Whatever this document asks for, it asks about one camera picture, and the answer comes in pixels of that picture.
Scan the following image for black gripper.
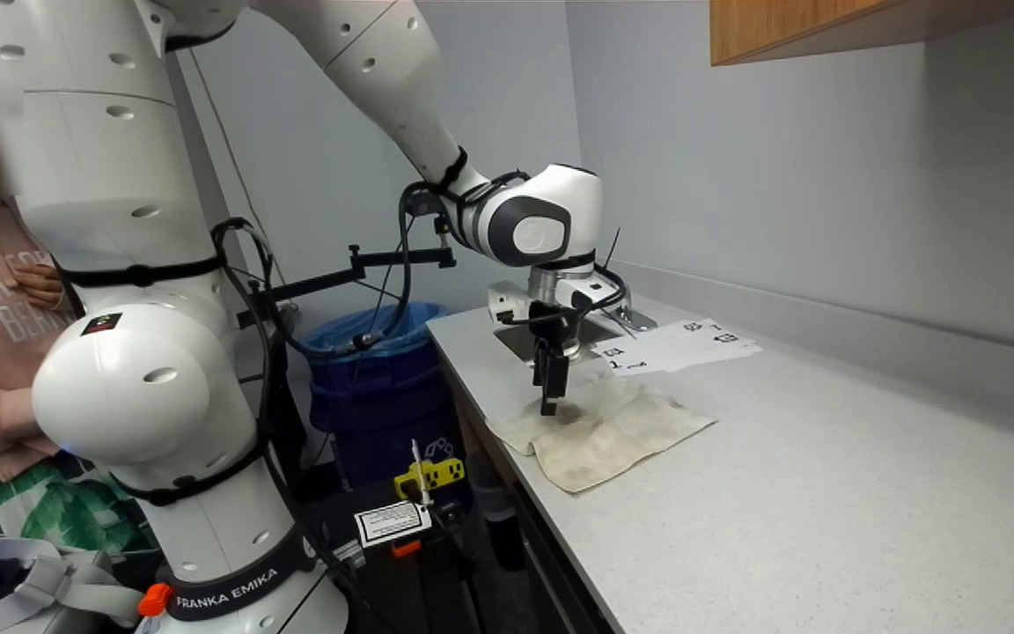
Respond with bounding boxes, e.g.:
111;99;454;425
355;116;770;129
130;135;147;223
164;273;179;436
523;297;590;415

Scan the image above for white stained cloth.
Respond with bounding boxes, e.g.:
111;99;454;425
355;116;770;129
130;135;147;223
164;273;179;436
490;379;717;501

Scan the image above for checkerboard calibration board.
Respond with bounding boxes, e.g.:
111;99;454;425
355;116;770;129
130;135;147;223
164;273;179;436
490;307;659;366

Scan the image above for printed marker paper sheets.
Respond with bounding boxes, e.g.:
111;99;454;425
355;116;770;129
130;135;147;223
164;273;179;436
590;314;764;379

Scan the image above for yellow clamp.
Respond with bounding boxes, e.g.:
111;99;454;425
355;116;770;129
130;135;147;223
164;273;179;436
391;436;467;510

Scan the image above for dark base cabinet front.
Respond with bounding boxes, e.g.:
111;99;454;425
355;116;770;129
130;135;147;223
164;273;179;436
441;348;623;634

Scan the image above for blue trash bin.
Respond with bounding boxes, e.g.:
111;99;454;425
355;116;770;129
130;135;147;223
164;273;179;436
294;300;463;497

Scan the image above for white label tag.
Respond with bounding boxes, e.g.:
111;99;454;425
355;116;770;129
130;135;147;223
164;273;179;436
350;501;435;550

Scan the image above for orange round knob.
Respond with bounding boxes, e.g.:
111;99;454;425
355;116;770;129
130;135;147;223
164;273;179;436
134;576;174;621

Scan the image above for green white patterned fabric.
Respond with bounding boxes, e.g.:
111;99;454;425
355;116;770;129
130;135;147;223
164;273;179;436
0;449;163;592

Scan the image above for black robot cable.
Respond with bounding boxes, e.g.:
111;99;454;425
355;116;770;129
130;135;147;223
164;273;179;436
344;179;463;355

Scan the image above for wooden wall cabinet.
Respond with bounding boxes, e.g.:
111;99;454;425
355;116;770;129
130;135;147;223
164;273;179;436
706;0;1014;70

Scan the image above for grey bag strap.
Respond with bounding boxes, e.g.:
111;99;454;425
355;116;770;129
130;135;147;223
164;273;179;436
0;530;147;634

